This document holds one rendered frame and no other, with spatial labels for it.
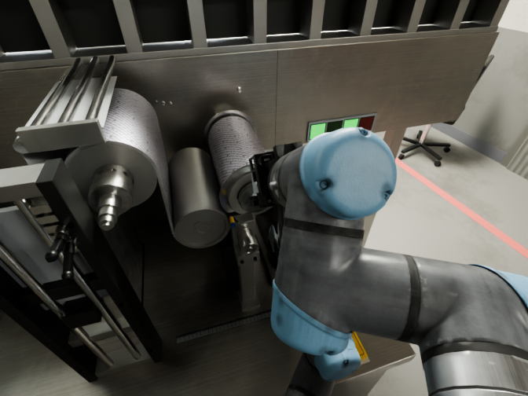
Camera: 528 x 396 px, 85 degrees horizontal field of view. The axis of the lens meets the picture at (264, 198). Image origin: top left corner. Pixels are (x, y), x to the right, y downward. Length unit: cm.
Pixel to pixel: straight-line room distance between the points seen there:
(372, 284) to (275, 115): 72
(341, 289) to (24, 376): 81
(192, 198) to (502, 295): 53
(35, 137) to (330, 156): 40
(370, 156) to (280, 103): 68
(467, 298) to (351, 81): 79
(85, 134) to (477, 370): 49
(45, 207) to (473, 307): 45
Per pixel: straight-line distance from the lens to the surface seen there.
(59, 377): 90
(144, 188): 57
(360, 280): 25
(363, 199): 23
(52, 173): 42
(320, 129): 98
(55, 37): 83
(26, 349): 98
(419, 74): 112
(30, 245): 54
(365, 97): 103
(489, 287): 29
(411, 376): 187
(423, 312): 27
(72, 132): 49
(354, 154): 23
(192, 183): 67
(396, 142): 147
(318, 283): 25
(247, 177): 56
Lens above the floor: 164
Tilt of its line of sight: 41 degrees down
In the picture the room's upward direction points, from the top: straight up
